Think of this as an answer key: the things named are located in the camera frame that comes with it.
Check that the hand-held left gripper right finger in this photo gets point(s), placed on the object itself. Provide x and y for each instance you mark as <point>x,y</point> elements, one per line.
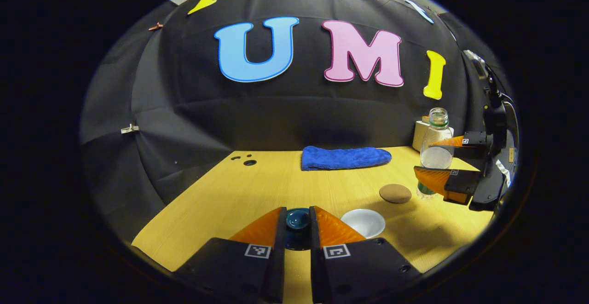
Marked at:
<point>317,267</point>

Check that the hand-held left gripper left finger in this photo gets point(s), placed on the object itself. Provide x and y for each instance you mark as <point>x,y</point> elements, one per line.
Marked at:
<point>277,258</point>

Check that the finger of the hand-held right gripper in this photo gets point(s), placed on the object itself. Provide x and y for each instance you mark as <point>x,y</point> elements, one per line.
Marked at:
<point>462,182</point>
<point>474,139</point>

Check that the clear plastic water bottle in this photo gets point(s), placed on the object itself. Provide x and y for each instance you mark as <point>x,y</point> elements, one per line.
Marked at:
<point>437,157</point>

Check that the green teacup white inside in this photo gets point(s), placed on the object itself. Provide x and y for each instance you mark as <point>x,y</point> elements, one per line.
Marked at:
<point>366,221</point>

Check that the round brown coaster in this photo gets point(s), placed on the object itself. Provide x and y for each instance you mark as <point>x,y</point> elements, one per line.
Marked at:
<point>395,193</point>

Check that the blue towel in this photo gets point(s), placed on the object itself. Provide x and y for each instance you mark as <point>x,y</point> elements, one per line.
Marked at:
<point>345,158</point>

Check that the black backdrop cloth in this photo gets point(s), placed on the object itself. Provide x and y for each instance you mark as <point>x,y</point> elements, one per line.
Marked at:
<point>184,111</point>

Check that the white clip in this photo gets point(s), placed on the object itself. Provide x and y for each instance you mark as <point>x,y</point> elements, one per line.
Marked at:
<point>129,129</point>

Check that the red clip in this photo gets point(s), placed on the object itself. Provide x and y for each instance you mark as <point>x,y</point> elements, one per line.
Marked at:
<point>155,26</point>

